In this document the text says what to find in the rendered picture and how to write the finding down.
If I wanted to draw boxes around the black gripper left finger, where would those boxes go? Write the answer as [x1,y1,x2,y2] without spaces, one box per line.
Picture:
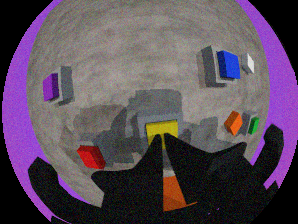
[90,135,164,209]

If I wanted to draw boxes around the red button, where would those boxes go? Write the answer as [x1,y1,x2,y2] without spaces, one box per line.
[76,132,116,169]

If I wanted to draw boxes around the purple button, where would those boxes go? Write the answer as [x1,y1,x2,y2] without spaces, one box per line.
[43,65,73,105]

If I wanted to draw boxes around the blue button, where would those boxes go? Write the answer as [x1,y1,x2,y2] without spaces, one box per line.
[201,45,241,84]

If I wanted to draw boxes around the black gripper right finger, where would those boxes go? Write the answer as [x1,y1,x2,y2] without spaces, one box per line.
[164,133,247,205]

